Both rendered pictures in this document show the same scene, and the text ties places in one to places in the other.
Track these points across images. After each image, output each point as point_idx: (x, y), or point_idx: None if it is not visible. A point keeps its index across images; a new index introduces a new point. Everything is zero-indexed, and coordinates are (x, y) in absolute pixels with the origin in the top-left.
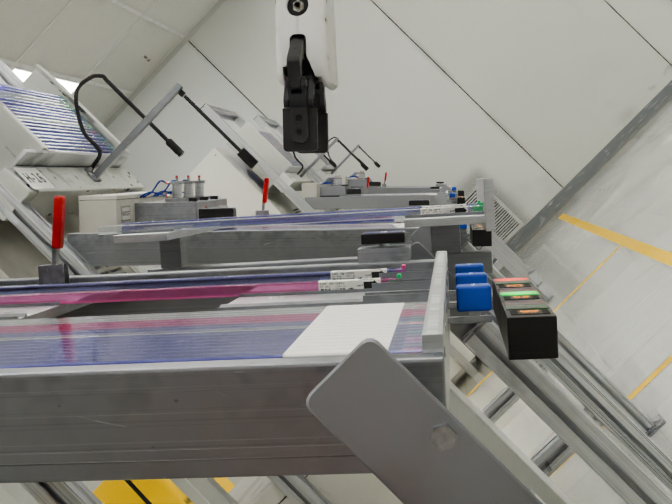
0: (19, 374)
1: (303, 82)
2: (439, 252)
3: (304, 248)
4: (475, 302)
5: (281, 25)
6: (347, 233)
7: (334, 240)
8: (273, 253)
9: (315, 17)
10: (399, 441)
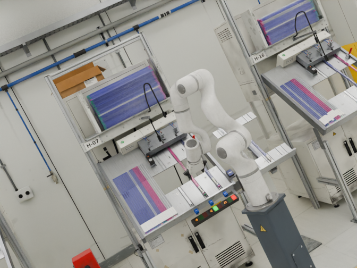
0: (125, 211)
1: (186, 175)
2: (229, 184)
3: (298, 110)
4: (195, 212)
5: (186, 166)
6: (306, 115)
7: (303, 114)
8: (292, 107)
9: (189, 169)
10: (135, 242)
